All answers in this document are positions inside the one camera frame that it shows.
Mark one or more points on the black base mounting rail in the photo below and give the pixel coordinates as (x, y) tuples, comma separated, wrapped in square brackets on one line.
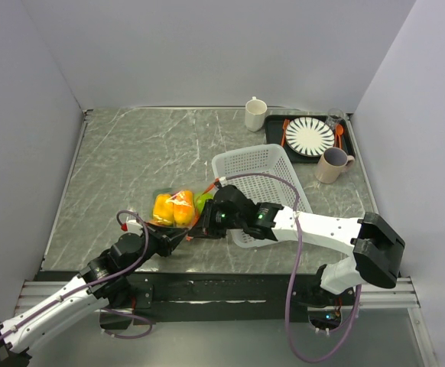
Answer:
[(186, 297)]

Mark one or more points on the white ceramic mug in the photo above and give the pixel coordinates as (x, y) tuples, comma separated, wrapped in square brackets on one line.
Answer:
[(255, 112)]

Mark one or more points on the clear zip bag orange zipper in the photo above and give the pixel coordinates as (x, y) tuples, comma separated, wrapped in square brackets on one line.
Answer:
[(195, 188)]

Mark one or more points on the clear glass cup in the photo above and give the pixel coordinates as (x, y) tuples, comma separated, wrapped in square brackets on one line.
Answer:
[(334, 117)]

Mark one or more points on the beige mug purple inside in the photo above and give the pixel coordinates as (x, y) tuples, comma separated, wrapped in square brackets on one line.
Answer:
[(331, 164)]

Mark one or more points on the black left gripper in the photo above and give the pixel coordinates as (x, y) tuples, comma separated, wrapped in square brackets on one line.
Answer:
[(167, 238)]

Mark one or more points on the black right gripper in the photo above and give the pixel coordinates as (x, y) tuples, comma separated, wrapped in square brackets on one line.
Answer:
[(206, 227)]

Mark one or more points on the orange plastic fork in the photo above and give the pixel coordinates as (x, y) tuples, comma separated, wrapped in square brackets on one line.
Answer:
[(284, 129)]

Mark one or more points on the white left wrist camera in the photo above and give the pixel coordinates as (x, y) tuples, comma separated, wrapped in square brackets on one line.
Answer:
[(132, 226)]

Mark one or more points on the black rectangular tray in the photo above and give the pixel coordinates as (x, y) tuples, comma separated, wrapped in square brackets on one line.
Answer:
[(273, 133)]

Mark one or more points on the yellow bell pepper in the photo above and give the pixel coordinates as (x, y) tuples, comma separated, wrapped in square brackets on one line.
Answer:
[(163, 210)]

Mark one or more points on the white plastic perforated basket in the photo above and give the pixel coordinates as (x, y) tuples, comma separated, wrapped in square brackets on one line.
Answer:
[(263, 173)]

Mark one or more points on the orange yellow mango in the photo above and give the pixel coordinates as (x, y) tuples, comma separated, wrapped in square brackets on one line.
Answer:
[(184, 210)]

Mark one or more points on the green apple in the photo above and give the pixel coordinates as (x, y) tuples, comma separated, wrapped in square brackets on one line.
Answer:
[(200, 201)]

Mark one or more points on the black white striped plate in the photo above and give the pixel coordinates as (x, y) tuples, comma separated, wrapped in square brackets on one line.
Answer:
[(309, 136)]

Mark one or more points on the orange plastic spoon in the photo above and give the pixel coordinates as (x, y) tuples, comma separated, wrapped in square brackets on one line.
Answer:
[(339, 130)]

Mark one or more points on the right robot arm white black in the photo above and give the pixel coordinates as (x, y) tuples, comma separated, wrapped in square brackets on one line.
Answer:
[(373, 250)]

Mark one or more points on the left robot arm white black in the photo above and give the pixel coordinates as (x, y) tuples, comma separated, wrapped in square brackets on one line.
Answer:
[(20, 334)]

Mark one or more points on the aluminium extrusion frame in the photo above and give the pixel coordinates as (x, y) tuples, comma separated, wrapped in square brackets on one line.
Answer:
[(125, 155)]

